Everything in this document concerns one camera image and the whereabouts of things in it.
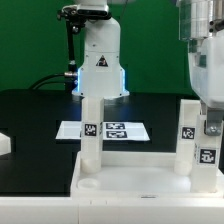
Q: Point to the white desk top tray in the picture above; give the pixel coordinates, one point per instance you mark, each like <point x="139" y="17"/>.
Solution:
<point x="136" y="175"/>

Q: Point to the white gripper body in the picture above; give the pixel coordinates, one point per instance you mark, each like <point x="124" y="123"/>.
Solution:
<point x="206" y="68"/>

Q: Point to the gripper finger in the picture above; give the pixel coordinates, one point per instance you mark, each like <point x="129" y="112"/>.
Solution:
<point x="213" y="122"/>

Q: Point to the black camera stand pole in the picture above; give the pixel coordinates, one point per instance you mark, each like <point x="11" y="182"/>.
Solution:
<point x="71" y="74"/>

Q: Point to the white marker sheet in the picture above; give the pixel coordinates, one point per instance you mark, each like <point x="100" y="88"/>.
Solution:
<point x="114" y="131"/>

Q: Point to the black camera on stand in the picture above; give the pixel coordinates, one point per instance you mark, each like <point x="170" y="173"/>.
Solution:
<point x="81" y="11"/>

